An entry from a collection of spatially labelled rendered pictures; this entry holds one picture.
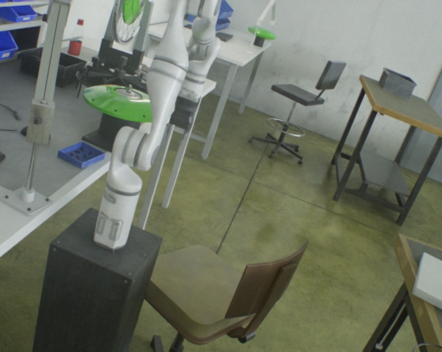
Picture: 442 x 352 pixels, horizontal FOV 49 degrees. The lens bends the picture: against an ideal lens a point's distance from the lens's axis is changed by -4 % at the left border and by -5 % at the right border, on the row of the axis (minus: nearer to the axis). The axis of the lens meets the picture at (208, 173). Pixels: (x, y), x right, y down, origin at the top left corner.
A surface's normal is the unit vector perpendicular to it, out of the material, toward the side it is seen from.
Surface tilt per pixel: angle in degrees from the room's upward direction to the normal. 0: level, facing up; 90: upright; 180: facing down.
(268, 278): 90
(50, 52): 47
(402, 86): 90
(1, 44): 87
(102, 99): 23
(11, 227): 0
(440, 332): 0
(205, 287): 0
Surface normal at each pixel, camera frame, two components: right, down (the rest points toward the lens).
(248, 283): 0.46, 0.49
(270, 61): -0.24, 0.33
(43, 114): 0.26, 0.47
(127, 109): 0.33, -0.63
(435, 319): 0.29, -0.87
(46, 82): 0.40, -0.25
